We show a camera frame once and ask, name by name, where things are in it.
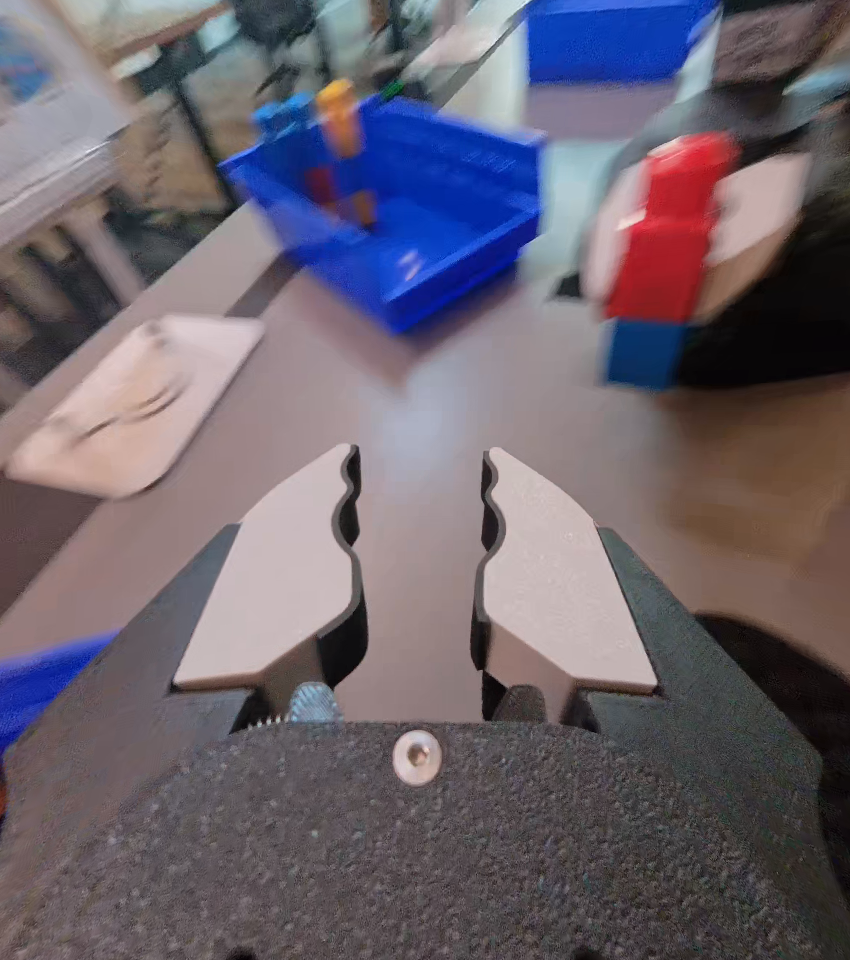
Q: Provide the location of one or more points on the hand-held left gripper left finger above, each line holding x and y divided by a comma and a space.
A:
275, 585

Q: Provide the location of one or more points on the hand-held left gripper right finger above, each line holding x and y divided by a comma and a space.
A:
567, 592

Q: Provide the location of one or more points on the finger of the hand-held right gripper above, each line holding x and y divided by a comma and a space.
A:
762, 217
612, 225

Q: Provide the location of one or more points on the red mega block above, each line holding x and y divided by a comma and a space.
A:
691, 180
322, 187
657, 266

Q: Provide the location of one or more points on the blue plastic bin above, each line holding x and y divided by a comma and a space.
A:
612, 37
12, 697
447, 247

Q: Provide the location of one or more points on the orange mega block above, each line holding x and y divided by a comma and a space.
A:
365, 210
338, 120

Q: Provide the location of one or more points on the white tablet stand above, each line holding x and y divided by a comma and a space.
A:
139, 405

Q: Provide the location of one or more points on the instruction sheet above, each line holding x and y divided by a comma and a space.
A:
4, 90

